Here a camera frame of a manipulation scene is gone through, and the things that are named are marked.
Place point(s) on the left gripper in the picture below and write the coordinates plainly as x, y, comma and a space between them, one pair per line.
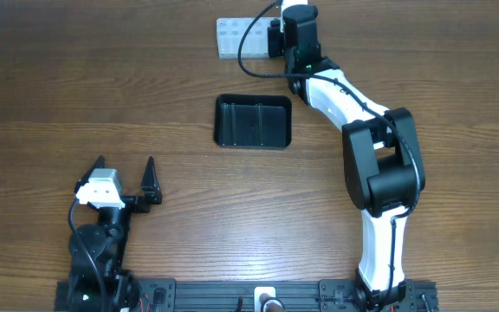
141, 203

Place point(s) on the clear test tube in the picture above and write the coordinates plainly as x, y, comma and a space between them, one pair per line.
224, 123
259, 123
233, 123

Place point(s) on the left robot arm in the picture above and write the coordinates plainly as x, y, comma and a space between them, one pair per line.
89, 247

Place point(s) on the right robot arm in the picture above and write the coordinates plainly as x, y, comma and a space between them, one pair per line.
377, 251

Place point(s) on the black tray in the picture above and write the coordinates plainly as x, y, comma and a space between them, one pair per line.
275, 125

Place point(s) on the white test tube rack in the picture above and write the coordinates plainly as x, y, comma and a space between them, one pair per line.
232, 39

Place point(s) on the mounting rail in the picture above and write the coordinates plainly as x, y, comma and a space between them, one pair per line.
215, 294

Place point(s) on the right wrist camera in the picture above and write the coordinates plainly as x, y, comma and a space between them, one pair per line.
295, 2

